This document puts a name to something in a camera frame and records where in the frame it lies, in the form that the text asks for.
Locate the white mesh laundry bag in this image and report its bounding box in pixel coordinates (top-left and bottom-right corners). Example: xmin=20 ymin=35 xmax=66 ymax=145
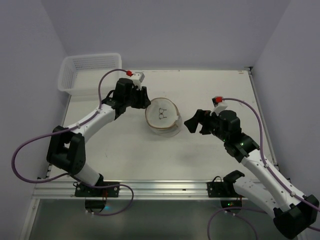
xmin=144 ymin=97 xmax=182 ymax=138

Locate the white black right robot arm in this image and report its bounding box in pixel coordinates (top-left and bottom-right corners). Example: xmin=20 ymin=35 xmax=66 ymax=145
xmin=184 ymin=109 xmax=320 ymax=240

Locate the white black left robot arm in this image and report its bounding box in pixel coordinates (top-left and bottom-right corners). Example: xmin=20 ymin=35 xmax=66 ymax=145
xmin=46 ymin=72 xmax=151 ymax=188

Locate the white plastic basket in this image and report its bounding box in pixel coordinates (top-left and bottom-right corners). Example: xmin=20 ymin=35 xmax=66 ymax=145
xmin=57 ymin=53 xmax=122 ymax=96

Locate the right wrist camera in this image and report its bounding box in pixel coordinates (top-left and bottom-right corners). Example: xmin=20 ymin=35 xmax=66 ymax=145
xmin=211 ymin=96 xmax=228 ymax=116

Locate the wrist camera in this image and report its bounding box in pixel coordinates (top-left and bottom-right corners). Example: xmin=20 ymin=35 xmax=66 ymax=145
xmin=125 ymin=70 xmax=145 ymax=88
xmin=211 ymin=96 xmax=228 ymax=116

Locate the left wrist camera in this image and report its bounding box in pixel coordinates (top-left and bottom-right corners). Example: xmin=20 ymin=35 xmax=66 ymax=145
xmin=125 ymin=70 xmax=145 ymax=88

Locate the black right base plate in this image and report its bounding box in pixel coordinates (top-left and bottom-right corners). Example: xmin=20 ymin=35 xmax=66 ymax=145
xmin=206 ymin=170 xmax=245 ymax=198

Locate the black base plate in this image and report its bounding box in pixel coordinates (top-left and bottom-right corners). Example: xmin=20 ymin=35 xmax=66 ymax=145
xmin=73 ymin=181 xmax=120 ymax=198
xmin=206 ymin=170 xmax=245 ymax=198

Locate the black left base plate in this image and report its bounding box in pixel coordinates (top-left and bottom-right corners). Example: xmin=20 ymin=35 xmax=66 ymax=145
xmin=73 ymin=181 xmax=120 ymax=198

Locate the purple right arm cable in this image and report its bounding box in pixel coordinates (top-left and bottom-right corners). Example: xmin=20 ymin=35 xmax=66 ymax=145
xmin=208 ymin=96 xmax=320 ymax=240

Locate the aluminium mounting rail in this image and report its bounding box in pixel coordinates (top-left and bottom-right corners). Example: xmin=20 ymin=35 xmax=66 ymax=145
xmin=31 ymin=178 xmax=253 ymax=201

